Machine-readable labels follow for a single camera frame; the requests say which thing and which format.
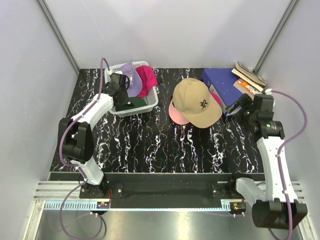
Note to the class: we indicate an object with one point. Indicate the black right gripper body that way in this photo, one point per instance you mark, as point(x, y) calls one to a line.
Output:
point(250, 115)

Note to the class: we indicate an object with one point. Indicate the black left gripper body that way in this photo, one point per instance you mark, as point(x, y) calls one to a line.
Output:
point(125, 98)

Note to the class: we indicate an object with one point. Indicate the lavender baseball cap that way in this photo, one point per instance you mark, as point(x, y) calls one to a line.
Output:
point(135, 81)

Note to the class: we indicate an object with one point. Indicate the dark green cap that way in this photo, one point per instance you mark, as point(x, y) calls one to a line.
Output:
point(134, 102)

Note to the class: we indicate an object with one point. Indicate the beige baseball cap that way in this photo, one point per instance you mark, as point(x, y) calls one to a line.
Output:
point(194, 100)

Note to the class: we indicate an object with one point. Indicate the light pink baseball cap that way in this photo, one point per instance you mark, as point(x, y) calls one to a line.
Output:
point(176, 116)

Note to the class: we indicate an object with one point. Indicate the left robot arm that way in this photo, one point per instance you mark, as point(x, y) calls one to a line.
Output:
point(75, 139)

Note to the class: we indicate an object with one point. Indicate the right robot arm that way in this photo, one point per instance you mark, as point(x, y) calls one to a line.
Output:
point(276, 207)

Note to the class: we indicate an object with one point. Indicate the orange paperback book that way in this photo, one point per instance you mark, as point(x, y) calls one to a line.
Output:
point(245, 88)

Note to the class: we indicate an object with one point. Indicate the tan paperback book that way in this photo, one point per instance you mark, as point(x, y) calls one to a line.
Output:
point(249, 76)

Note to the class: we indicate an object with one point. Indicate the white plastic basket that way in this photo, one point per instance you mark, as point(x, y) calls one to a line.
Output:
point(151, 99)

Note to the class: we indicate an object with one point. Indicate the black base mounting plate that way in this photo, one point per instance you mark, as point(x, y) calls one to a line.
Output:
point(165, 191)

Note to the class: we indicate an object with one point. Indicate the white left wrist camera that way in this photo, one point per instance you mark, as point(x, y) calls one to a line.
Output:
point(110, 72)

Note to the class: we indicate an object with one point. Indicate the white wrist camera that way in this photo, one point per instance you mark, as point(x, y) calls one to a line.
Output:
point(110, 72)
point(268, 91)

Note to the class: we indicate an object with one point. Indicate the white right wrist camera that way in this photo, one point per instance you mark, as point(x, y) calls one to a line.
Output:
point(268, 91)

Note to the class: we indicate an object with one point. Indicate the blue ring binder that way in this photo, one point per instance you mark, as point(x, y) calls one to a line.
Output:
point(221, 81)

